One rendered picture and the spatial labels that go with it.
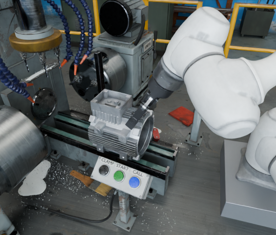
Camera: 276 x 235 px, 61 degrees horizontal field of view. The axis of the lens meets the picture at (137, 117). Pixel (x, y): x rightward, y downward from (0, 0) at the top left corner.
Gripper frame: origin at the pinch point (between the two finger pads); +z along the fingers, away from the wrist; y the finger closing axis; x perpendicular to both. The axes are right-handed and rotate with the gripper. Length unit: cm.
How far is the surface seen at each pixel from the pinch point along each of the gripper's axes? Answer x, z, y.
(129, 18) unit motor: -34, 1, -56
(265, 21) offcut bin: 78, 48, -478
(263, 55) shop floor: 104, 71, -391
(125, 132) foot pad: 0.4, 5.3, 1.4
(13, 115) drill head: -31.2, 14.0, 18.1
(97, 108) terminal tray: -12.9, 7.5, -0.8
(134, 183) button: 11.2, -0.4, 19.1
